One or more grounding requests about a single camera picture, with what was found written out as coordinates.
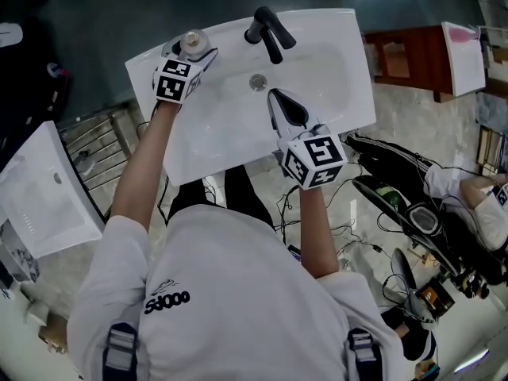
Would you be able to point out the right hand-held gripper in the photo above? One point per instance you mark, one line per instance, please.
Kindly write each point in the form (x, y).
(313, 161)

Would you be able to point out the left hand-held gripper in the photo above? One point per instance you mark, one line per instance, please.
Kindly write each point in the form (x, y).
(174, 81)

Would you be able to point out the small clear glass jar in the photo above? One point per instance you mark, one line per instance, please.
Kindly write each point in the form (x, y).
(194, 44)

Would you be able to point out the person's left forearm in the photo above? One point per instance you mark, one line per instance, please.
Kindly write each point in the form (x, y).
(139, 161)

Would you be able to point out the person's right forearm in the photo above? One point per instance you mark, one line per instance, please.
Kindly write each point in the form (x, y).
(317, 228)

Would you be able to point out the white ceramic sink basin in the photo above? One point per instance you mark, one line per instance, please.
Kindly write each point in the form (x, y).
(222, 133)

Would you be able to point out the black faucet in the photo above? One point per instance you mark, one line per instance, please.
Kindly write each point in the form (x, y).
(272, 30)

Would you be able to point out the person's black trousers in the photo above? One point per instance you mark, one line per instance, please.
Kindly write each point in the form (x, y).
(246, 197)

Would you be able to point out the brown wooden cabinet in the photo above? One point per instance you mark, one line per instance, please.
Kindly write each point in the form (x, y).
(405, 62)

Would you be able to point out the white rectangular washbasin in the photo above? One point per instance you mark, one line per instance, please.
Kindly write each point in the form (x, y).
(43, 197)
(464, 66)

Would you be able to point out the person's white t-shirt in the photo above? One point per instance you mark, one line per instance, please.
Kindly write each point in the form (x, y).
(238, 292)

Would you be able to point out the marble slab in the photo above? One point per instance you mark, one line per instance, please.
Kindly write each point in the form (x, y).
(20, 256)

